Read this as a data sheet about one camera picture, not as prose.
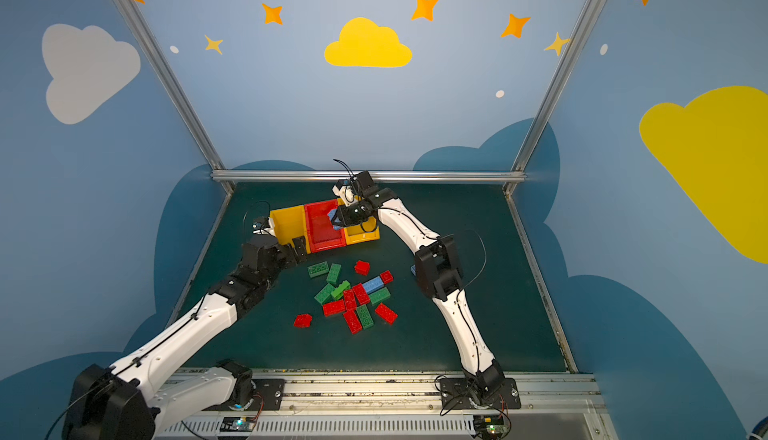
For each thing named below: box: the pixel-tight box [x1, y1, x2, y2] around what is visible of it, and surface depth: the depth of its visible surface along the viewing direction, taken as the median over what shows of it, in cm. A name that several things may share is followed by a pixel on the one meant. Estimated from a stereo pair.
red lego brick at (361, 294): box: [352, 283, 371, 305], surface depth 93 cm
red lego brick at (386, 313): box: [374, 303, 399, 325], surface depth 88 cm
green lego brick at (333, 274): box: [326, 263, 342, 287], surface depth 97 cm
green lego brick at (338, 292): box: [331, 280, 351, 301], surface depth 92 cm
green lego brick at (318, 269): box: [307, 261, 329, 278], surface depth 98 cm
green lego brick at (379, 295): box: [368, 287, 391, 305], surface depth 92 cm
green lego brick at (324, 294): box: [314, 283, 335, 305], surface depth 92 cm
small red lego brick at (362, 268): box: [354, 260, 371, 277], surface depth 98 cm
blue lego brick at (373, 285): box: [362, 276, 385, 295], surface depth 95 cm
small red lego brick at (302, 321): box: [293, 314, 313, 329], surface depth 88 cm
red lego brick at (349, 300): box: [344, 289, 356, 312], surface depth 91 cm
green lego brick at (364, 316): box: [356, 304, 374, 330], surface depth 88 cm
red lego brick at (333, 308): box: [323, 300, 345, 317], surface depth 90 cm
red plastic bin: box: [304, 199, 346, 253], surface depth 103 cm
